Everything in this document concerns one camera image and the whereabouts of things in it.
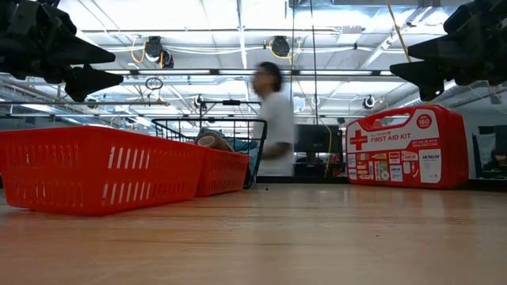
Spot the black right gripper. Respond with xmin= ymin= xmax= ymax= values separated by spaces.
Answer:
xmin=390 ymin=0 xmax=507 ymax=102

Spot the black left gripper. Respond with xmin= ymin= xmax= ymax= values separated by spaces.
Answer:
xmin=0 ymin=0 xmax=124 ymax=103

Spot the tan bandage roll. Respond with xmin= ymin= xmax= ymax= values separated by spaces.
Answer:
xmin=193 ymin=131 xmax=235 ymax=154

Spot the red plastic slotted basket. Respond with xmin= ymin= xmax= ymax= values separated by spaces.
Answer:
xmin=194 ymin=144 xmax=251 ymax=198
xmin=0 ymin=125 xmax=207 ymax=217

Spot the red first aid kit case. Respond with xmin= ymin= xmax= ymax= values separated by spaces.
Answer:
xmin=345 ymin=104 xmax=471 ymax=190

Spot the person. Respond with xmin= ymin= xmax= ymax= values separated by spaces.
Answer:
xmin=481 ymin=148 xmax=507 ymax=171
xmin=251 ymin=61 xmax=296 ymax=178

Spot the yellow hanging cable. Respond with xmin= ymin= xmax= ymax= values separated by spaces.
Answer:
xmin=386 ymin=0 xmax=413 ymax=64
xmin=316 ymin=118 xmax=333 ymax=177

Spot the black wire basket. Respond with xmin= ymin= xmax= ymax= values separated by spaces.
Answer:
xmin=151 ymin=117 xmax=269 ymax=189

